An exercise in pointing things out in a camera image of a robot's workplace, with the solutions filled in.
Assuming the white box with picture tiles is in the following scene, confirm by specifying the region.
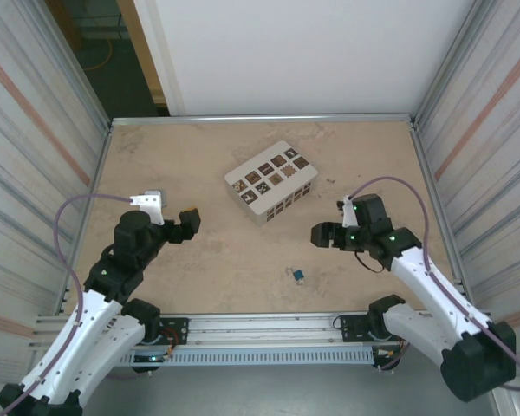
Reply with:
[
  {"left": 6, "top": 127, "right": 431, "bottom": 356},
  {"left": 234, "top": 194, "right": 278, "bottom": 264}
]
[{"left": 224, "top": 140, "right": 321, "bottom": 229}]

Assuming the thin black cable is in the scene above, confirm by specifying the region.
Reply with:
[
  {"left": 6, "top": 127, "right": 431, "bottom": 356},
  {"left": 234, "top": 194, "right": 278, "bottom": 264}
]
[{"left": 354, "top": 250, "right": 386, "bottom": 275}]

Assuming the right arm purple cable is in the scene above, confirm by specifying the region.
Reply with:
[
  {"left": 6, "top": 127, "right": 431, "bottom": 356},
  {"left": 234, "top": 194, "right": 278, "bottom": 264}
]
[{"left": 349, "top": 175, "right": 520, "bottom": 393}]

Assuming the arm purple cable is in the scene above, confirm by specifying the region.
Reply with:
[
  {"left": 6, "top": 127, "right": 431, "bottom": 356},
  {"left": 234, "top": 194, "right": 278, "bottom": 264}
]
[
  {"left": 0, "top": 193, "right": 135, "bottom": 415},
  {"left": 349, "top": 175, "right": 520, "bottom": 393}
]

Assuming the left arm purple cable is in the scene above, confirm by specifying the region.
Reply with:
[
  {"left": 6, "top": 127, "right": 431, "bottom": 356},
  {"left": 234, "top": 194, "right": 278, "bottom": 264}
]
[{"left": 0, "top": 193, "right": 135, "bottom": 415}]

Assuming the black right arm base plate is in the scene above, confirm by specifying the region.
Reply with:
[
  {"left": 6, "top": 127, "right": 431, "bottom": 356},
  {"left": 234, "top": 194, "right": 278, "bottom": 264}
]
[{"left": 336, "top": 313, "right": 374, "bottom": 344}]

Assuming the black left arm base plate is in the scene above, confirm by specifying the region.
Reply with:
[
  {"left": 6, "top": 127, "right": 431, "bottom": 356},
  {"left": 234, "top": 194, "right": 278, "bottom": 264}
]
[{"left": 149, "top": 316, "right": 190, "bottom": 347}]

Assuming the aluminium frame rail with base plates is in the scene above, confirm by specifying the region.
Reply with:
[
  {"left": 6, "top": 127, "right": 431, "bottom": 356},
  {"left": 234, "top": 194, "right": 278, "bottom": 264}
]
[{"left": 33, "top": 308, "right": 503, "bottom": 348}]

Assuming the grey slotted cable duct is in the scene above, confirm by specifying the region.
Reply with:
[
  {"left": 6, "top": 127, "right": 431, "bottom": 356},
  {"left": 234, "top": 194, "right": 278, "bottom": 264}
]
[{"left": 112, "top": 346, "right": 386, "bottom": 368}]

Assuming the wooden door frame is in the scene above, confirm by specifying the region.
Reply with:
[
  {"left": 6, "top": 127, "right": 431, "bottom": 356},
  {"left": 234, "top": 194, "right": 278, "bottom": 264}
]
[{"left": 116, "top": 0, "right": 171, "bottom": 107}]

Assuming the orange cable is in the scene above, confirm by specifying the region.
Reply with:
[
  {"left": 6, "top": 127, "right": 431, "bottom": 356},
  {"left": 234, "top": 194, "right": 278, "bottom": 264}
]
[{"left": 84, "top": 37, "right": 114, "bottom": 73}]

